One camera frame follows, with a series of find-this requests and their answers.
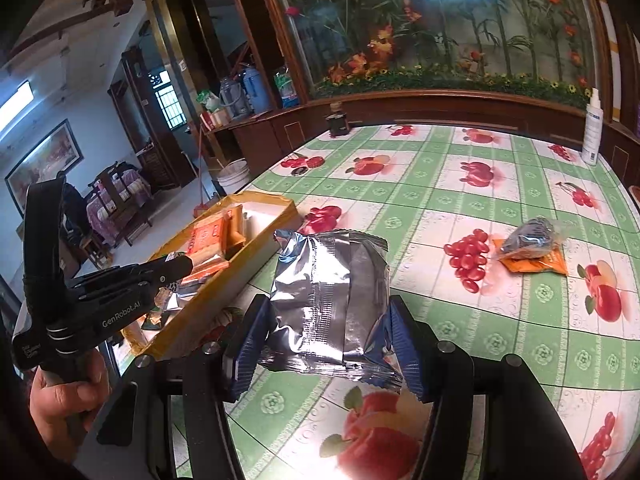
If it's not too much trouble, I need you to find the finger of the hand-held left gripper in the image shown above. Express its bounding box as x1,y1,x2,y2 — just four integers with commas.
75,252,196,306

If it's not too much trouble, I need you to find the clear packet of dark snacks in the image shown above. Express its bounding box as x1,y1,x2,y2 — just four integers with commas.
500,216,562,261

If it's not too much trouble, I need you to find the fluorescent ceiling light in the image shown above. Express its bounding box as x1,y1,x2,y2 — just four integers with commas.
0,82,33,131

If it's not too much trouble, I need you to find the wooden chair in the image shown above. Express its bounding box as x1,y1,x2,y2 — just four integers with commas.
87,162,153,251

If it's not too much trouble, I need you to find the white spray bottle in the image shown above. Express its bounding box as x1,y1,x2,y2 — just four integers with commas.
581,87,606,167

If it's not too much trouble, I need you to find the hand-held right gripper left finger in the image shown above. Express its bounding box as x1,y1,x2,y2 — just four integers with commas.
75,294,274,480

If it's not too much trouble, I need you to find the red broom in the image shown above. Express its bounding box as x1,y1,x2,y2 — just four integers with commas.
194,125,221,211

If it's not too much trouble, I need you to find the orange snack packet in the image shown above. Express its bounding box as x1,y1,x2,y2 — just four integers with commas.
187,212,231,266
180,256,231,286
227,205,249,249
492,237,569,276

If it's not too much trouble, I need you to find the silver foil snack packet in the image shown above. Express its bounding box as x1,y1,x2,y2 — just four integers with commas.
257,227,403,396

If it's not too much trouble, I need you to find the barred window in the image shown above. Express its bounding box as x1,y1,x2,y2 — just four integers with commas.
155,72,188,128

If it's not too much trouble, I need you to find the red and white box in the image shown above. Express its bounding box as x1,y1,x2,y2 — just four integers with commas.
200,110,231,130

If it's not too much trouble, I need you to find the green fruit-print tablecloth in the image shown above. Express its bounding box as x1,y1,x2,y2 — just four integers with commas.
220,122,640,480

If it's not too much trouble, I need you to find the white plastic bucket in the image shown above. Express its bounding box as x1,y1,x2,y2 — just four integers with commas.
215,158,251,196

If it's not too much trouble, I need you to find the blue thermos flask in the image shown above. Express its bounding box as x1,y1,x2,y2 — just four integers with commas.
241,64,273,113

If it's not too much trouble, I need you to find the framed wall painting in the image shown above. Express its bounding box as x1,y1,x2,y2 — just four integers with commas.
5,119,85,206

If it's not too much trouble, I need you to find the grey thermos flask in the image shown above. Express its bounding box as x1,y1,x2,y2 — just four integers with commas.
220,75,248,116

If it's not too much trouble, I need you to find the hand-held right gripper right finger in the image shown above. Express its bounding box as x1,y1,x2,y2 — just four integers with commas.
387,294,588,480

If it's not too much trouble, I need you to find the person's left hand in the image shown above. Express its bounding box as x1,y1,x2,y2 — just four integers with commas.
29,347,113,461

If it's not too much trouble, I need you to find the white foam box yellow tape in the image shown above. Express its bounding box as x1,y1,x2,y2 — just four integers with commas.
120,190,301,361

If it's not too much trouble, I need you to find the flower mural panel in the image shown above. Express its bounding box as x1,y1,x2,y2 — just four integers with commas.
270,0,601,111

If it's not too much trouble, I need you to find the green plastic bag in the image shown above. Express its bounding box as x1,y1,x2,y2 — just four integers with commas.
273,67,301,108

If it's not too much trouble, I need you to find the dark glass jar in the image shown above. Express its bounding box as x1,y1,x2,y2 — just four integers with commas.
325,101,349,138

